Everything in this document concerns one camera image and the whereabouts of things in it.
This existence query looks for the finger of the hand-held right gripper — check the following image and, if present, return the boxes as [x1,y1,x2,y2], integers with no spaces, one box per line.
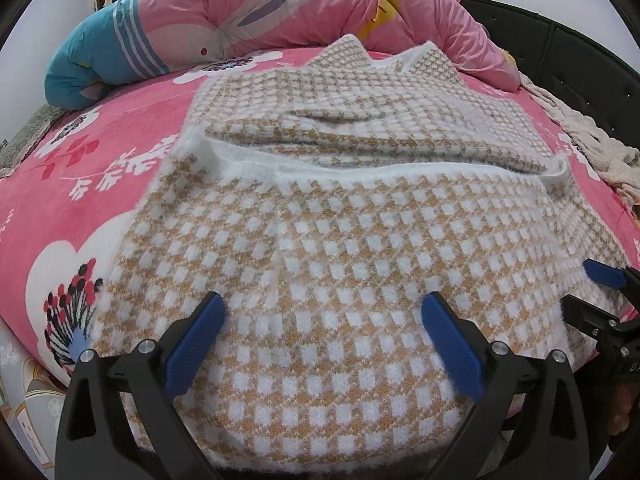
[560,294,640,351]
[582,259,640,306]

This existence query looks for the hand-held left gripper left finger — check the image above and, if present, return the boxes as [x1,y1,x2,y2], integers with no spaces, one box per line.
[55,291,226,480]

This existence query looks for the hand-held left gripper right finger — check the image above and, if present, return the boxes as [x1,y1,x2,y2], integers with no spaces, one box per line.
[421,292,593,480]

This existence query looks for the beige white checked sweater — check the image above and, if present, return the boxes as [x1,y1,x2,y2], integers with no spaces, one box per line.
[92,35,631,471]

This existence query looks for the person's right hand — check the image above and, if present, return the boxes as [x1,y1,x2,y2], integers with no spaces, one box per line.
[614,389,633,435]

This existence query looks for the cream knitted blanket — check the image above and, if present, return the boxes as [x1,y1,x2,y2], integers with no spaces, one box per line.
[520,72,640,206]

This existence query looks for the grey picture-print bed sheet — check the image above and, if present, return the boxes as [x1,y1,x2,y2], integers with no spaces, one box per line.
[0,320,71,461]

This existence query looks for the pink floral bed blanket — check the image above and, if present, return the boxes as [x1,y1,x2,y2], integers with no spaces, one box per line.
[0,45,640,386]

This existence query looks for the black bed headboard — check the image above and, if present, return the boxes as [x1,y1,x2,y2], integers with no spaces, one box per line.
[460,0,640,161]

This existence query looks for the grey-green patterned mat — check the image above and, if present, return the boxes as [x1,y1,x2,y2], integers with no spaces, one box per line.
[0,105,66,181]

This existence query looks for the pink printed quilt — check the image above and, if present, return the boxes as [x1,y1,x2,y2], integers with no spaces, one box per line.
[44,0,521,111]

